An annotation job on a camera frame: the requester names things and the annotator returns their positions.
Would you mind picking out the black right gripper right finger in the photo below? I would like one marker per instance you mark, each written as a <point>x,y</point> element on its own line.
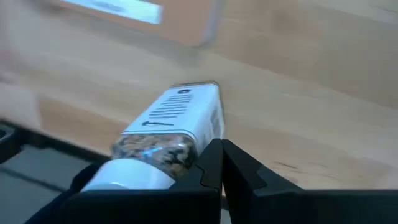
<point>280,205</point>

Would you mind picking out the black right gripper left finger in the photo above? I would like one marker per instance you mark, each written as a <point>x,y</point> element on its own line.
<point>186,205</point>

